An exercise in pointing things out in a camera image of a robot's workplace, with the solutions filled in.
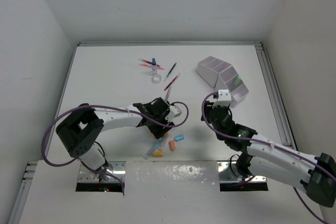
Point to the blue spray bottle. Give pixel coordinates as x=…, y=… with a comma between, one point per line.
x=154, y=65

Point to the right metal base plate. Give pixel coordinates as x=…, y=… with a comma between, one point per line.
x=228, y=174

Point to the metal base plate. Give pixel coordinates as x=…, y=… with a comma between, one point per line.
x=228, y=174
x=111, y=173

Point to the orange highlighter cap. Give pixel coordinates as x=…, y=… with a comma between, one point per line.
x=172, y=145

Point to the dark red pen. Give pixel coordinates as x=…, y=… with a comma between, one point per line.
x=145, y=61

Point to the grey orange-tip highlighter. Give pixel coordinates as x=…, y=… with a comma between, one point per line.
x=163, y=141

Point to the white organizer box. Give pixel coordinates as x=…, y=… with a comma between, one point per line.
x=210, y=68
x=226, y=81

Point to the white organizer box left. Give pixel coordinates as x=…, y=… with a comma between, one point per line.
x=210, y=68

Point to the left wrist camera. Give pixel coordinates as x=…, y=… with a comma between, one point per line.
x=174, y=112

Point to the clear tape roll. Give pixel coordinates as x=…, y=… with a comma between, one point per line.
x=156, y=78

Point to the yellow highlighter cap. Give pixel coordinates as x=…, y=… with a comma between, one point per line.
x=158, y=154

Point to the white organizer box right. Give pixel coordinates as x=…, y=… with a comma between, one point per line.
x=226, y=81

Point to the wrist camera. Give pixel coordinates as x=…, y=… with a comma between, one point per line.
x=174, y=112
x=222, y=98

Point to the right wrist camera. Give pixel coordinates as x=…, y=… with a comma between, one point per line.
x=222, y=98

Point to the pink red pen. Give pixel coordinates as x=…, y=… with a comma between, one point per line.
x=150, y=66

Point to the green highlighter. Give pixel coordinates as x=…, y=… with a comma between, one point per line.
x=237, y=80

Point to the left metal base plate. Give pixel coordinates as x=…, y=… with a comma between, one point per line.
x=111, y=173

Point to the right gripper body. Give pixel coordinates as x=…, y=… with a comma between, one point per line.
x=208, y=106

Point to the blue highlighter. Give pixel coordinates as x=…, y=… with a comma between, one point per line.
x=151, y=150

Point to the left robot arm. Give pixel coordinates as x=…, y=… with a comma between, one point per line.
x=80, y=129

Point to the large black scissors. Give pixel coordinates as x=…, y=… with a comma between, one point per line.
x=168, y=94

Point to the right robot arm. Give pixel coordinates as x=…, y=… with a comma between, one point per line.
x=313, y=175

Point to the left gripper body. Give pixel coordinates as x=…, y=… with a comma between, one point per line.
x=156, y=130

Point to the blue highlighter cap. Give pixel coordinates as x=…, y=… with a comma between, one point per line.
x=179, y=137

